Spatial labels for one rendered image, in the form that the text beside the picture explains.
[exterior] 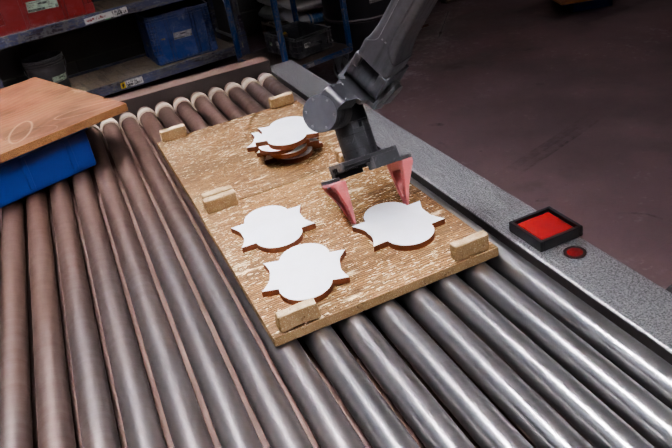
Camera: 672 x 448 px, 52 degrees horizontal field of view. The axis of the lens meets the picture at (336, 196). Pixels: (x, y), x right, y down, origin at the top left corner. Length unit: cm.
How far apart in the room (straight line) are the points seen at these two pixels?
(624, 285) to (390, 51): 45
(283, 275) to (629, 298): 47
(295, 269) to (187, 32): 454
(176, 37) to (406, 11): 455
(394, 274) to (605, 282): 28
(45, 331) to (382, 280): 50
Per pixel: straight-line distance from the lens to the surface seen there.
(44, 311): 117
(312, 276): 99
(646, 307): 96
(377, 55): 104
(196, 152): 152
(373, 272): 99
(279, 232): 111
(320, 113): 103
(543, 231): 107
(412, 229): 106
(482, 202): 118
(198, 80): 198
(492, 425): 79
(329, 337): 92
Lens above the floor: 150
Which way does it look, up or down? 28 degrees down
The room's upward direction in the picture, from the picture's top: 10 degrees counter-clockwise
